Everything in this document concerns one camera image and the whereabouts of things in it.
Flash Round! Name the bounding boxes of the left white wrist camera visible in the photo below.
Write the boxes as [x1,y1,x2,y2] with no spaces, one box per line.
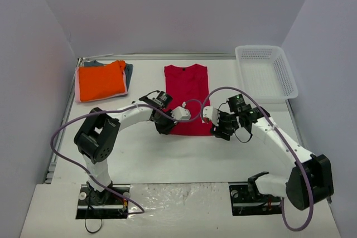
[171,101,191,122]

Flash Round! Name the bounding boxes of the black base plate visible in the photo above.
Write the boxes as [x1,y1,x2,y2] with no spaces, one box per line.
[228,182,282,216]
[76,184,128,220]

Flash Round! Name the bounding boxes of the white foam front board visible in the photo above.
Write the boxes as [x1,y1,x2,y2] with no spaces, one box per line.
[21,183,340,237]

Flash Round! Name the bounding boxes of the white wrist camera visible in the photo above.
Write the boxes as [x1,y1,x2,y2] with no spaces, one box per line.
[171,101,191,122]
[201,106,219,126]

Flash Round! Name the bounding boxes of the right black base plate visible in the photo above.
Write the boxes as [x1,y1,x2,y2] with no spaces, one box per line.
[228,182,282,216]

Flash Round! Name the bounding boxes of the red t-shirt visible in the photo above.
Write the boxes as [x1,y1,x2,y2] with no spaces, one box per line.
[164,64,212,136]

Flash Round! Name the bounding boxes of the black thin cable loop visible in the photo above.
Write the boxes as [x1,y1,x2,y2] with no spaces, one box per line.
[84,212,103,234]

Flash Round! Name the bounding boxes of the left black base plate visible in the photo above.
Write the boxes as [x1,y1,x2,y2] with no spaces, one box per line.
[76,184,128,220]

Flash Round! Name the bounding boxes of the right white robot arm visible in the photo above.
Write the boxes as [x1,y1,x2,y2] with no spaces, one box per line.
[202,94,334,211]

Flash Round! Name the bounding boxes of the white plastic basket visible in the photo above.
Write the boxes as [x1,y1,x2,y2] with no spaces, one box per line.
[235,45,298,103]

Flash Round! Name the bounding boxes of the orange folded t-shirt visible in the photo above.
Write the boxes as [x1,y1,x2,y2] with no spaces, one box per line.
[78,60,127,102]

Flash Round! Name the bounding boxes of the blue-grey folded t-shirt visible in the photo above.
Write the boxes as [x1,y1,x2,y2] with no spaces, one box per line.
[83,60,133,89]

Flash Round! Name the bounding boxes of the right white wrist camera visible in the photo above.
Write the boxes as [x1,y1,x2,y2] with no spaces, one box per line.
[201,106,219,126]

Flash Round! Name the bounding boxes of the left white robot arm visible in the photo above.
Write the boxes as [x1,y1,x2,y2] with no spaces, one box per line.
[74,91,190,203]

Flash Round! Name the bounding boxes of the pink folded t-shirt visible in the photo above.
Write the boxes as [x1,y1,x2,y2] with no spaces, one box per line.
[74,66,129,104]

